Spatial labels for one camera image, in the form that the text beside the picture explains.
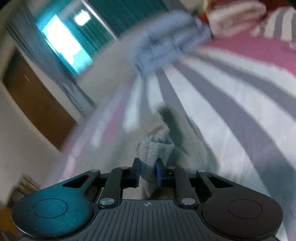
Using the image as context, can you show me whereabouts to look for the wooden chair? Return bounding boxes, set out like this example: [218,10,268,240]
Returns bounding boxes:
[16,174,41,195]

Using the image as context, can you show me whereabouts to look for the striped pink grey bedsheet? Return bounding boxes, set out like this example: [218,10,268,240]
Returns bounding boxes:
[46,6,295,240]

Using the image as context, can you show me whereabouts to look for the folded pink white blanket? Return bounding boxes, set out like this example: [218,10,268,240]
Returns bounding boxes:
[205,1,267,38]

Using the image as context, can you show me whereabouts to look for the window with teal blinds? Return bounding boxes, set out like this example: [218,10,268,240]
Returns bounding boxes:
[36,1,168,76]

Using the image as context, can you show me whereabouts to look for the folded light blue duvet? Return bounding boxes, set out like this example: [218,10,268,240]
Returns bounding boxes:
[126,10,212,76]

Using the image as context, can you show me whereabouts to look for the grey left curtain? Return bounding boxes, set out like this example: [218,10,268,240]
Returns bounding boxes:
[6,2,95,117]

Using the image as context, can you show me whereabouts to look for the grey pants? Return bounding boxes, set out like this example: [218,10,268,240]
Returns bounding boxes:
[113,105,218,200]

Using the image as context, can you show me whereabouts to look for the brown wooden door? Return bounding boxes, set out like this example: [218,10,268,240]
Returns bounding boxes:
[3,50,76,150]

